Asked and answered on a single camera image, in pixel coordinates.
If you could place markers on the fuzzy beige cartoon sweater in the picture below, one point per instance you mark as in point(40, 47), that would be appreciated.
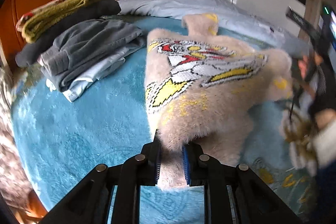
point(200, 86)

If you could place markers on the light blue folded shirt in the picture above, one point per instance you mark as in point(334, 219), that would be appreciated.
point(98, 71)

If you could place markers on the teal floral plush blanket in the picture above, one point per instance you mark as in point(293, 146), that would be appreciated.
point(59, 141)

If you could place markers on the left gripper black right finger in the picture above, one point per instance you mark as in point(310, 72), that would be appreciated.
point(204, 170)

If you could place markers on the person's right hand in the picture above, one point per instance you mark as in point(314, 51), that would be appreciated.
point(304, 65)

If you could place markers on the light blue floral quilt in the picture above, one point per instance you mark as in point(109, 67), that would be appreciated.
point(230, 17)

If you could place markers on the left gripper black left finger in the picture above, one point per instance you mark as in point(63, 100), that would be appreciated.
point(140, 170)

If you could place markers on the olive yellow knit sweater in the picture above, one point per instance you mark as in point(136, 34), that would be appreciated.
point(34, 23)

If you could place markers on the dark navy folded garment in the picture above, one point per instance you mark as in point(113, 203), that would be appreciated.
point(30, 52)

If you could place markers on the grey floral curtain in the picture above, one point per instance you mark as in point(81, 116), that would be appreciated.
point(15, 186)

